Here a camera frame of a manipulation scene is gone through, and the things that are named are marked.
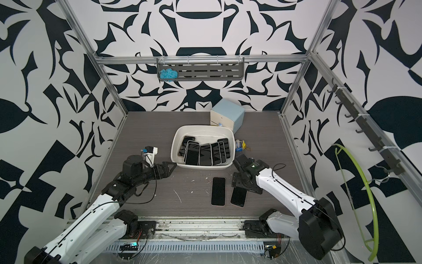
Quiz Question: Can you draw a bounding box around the phone light blue case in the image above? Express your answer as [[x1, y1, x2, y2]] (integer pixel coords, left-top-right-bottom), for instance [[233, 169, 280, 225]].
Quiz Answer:
[[218, 140, 226, 164]]

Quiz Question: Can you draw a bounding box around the phone pink case in basin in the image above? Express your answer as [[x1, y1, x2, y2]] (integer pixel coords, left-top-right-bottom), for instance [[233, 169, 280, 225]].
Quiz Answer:
[[199, 144, 213, 166]]

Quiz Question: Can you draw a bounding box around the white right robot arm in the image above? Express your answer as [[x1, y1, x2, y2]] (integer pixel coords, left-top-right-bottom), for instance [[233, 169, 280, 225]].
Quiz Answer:
[[232, 154, 345, 260]]

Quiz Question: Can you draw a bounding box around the phone dark case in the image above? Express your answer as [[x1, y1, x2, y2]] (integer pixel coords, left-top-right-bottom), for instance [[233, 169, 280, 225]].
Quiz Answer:
[[211, 177, 226, 206]]

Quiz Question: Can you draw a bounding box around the phone cream case in basin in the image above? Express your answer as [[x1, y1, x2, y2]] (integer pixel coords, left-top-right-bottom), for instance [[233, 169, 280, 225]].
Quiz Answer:
[[184, 141, 200, 166]]

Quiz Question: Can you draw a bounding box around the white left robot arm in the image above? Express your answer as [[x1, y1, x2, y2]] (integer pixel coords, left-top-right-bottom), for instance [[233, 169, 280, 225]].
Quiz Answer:
[[24, 146, 177, 264]]

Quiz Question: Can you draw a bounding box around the grey slotted wall rack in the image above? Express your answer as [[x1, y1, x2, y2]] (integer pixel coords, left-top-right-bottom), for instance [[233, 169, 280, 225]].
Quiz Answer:
[[156, 56, 245, 81]]

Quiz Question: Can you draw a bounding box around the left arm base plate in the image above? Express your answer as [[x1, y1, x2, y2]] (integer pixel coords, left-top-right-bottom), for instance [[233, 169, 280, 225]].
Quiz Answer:
[[131, 221, 157, 239]]

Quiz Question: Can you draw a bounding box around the phone blue case rear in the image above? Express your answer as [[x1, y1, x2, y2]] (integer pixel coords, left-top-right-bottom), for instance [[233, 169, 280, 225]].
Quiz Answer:
[[218, 138, 231, 159]]

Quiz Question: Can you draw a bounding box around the white storage basin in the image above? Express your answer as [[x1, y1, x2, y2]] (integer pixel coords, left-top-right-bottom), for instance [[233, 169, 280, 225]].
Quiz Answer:
[[170, 125, 236, 170]]

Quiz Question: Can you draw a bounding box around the light blue drawer cabinet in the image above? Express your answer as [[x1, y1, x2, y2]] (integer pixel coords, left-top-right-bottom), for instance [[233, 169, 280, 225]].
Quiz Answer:
[[210, 99, 245, 134]]

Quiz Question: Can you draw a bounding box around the green hose loop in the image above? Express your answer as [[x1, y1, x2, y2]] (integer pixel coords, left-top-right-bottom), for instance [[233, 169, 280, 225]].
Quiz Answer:
[[332, 143, 380, 262]]

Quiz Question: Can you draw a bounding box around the phone dark lying in basin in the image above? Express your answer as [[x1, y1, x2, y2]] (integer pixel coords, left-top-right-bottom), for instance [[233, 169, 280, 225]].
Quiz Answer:
[[178, 136, 196, 157]]

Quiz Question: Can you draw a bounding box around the small electronics board right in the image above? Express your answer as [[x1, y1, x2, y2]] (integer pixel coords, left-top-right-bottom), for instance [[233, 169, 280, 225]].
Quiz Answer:
[[264, 245, 281, 259]]

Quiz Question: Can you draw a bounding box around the small electronics board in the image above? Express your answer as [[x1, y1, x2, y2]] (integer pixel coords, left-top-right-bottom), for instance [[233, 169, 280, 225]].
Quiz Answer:
[[119, 243, 139, 253], [264, 245, 281, 259]]

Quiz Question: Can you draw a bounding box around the blue crumpled cloth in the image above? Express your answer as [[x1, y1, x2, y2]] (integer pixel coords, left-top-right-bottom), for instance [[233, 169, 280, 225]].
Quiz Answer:
[[159, 68, 179, 82]]

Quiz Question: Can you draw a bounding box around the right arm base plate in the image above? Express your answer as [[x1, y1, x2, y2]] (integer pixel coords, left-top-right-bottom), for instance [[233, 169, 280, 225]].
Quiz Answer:
[[242, 220, 285, 239]]

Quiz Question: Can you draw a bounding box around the phone pink case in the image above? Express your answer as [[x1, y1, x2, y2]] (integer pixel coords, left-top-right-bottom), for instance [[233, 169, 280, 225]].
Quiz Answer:
[[230, 187, 248, 207], [199, 144, 213, 166]]

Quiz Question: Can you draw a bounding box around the phone pale blue case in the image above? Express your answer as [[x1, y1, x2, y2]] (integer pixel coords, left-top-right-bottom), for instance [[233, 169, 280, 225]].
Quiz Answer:
[[211, 143, 222, 166]]

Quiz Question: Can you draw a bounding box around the small electronics board left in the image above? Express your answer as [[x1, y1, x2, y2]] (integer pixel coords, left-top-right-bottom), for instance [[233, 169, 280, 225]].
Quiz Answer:
[[119, 243, 139, 253]]

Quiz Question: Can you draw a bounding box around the dark wall hook rail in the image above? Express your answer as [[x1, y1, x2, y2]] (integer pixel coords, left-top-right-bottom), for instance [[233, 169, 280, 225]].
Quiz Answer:
[[329, 84, 405, 176]]

